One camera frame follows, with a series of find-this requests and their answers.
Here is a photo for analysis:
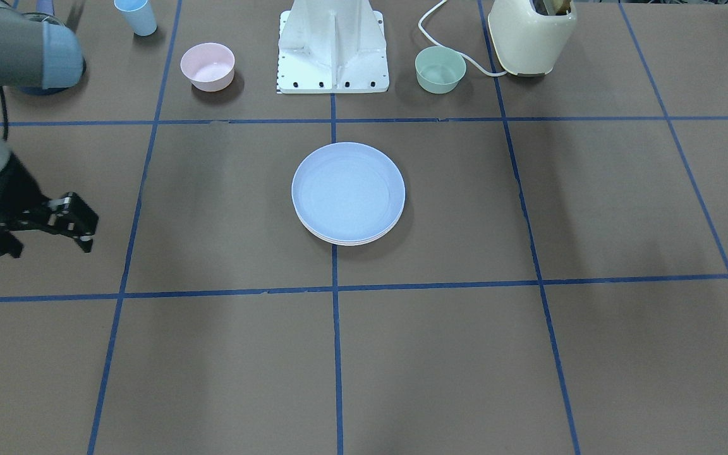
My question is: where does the blue plate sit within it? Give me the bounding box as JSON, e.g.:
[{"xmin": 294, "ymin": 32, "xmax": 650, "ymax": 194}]
[{"xmin": 291, "ymin": 142, "xmax": 406, "ymax": 218}]

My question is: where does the pink plate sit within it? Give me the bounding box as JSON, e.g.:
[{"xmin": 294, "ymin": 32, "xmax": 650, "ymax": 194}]
[{"xmin": 296, "ymin": 211, "xmax": 403, "ymax": 246}]

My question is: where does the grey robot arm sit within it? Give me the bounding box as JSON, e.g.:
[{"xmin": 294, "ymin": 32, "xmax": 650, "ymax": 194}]
[{"xmin": 0, "ymin": 1, "xmax": 99, "ymax": 257}]

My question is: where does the dark blue pot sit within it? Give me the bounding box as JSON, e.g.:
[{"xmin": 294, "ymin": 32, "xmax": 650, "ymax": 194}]
[{"xmin": 18, "ymin": 1, "xmax": 86, "ymax": 96}]

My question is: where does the pink bowl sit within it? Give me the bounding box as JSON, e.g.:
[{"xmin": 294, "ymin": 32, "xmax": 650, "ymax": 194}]
[{"xmin": 179, "ymin": 42, "xmax": 235, "ymax": 92}]

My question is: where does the light blue cup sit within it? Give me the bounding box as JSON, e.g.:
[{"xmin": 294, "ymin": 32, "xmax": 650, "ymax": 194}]
[{"xmin": 113, "ymin": 0, "xmax": 158, "ymax": 37}]

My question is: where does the cream plate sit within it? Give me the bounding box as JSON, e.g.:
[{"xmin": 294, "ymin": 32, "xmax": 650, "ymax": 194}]
[{"xmin": 303, "ymin": 221, "xmax": 397, "ymax": 246}]

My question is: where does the green bowl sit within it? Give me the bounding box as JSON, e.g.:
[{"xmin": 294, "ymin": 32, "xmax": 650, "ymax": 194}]
[{"xmin": 414, "ymin": 46, "xmax": 467, "ymax": 95}]

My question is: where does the cream toaster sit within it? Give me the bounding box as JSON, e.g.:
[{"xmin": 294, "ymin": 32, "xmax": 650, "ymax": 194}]
[{"xmin": 487, "ymin": 1, "xmax": 578, "ymax": 77}]

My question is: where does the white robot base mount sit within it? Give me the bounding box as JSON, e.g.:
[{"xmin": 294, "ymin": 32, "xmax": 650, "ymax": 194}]
[{"xmin": 276, "ymin": 1, "xmax": 390, "ymax": 94}]

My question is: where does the white power cord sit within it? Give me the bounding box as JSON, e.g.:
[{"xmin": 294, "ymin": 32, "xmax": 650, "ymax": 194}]
[{"xmin": 418, "ymin": 0, "xmax": 509, "ymax": 78}]

